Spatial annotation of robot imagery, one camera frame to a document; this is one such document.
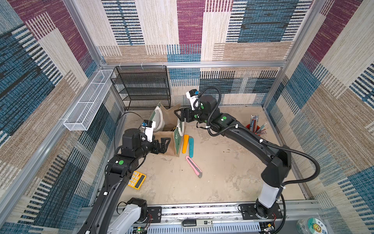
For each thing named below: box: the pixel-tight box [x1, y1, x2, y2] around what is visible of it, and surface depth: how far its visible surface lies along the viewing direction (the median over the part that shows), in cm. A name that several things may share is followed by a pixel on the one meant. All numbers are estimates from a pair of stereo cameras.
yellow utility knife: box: [182, 134, 189, 154], surface depth 101 cm
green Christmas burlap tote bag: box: [149, 101, 185, 158], surface depth 94 cm
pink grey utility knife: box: [185, 155, 203, 178], surface depth 90 cm
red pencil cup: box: [245, 123, 261, 132], surface depth 97 cm
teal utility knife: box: [188, 136, 194, 159], surface depth 101 cm
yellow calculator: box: [127, 170, 147, 191], surface depth 85 cm
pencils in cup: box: [249, 114, 267, 136], surface depth 96 cm
